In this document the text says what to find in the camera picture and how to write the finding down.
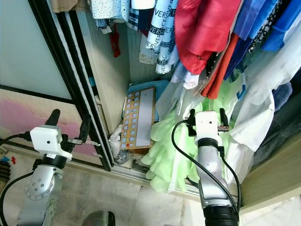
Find white blue-dotted shirt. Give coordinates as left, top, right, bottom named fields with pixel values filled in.
left=91, top=0, right=135, bottom=32

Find light green garment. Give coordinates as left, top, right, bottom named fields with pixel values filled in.
left=141, top=78, right=245, bottom=194

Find dark grey garment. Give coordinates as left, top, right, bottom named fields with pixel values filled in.
left=254, top=82, right=301, bottom=166

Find white crumpled plastic bag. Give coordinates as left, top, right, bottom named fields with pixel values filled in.
left=109, top=125, right=123, bottom=163

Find bright blue garment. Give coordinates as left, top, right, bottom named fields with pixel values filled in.
left=223, top=0, right=301, bottom=81

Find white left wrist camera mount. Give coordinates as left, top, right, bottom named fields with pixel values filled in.
left=30, top=125, right=72, bottom=161

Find red garment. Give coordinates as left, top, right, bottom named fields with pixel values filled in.
left=174, top=0, right=241, bottom=76

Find navy plaid garment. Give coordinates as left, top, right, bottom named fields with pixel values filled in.
left=128, top=0, right=151, bottom=32

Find frosted glass wardrobe sliding door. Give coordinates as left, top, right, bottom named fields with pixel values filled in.
left=0, top=0, right=113, bottom=171

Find wooden board with coloured dots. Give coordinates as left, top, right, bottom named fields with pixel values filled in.
left=119, top=87, right=157, bottom=150

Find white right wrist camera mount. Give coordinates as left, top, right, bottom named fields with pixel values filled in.
left=194, top=112, right=220, bottom=140

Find black left arm loop cable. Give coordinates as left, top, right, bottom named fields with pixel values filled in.
left=0, top=170, right=34, bottom=226

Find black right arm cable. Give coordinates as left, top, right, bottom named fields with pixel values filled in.
left=171, top=120, right=241, bottom=212

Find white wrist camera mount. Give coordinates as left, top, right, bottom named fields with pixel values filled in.
left=30, top=125, right=72, bottom=161
left=194, top=112, right=220, bottom=140

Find dark slatted item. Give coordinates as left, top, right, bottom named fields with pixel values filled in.
left=0, top=156, right=12, bottom=182

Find orange garment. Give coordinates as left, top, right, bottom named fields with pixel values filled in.
left=200, top=33, right=240, bottom=99

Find plain white garment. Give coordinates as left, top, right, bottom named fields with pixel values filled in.
left=223, top=33, right=301, bottom=185

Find white garment with black lettering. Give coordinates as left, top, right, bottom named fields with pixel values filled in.
left=143, top=0, right=184, bottom=75

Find beige garment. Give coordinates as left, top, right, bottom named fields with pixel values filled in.
left=51, top=0, right=92, bottom=14

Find small red hanging item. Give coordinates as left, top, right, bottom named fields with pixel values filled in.
left=109, top=24, right=121, bottom=58

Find pale cream garment sleeve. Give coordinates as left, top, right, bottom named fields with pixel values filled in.
left=139, top=35, right=161, bottom=65

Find wooden wardrobe body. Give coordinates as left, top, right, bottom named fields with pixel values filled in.
left=28, top=0, right=301, bottom=212

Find black left wrist camera cable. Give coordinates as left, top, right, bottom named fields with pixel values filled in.
left=0, top=133, right=32, bottom=145

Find flat blue item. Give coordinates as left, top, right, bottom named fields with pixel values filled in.
left=127, top=79, right=170, bottom=95

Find grey robot left leg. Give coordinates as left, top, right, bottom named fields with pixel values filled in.
left=82, top=210, right=116, bottom=226

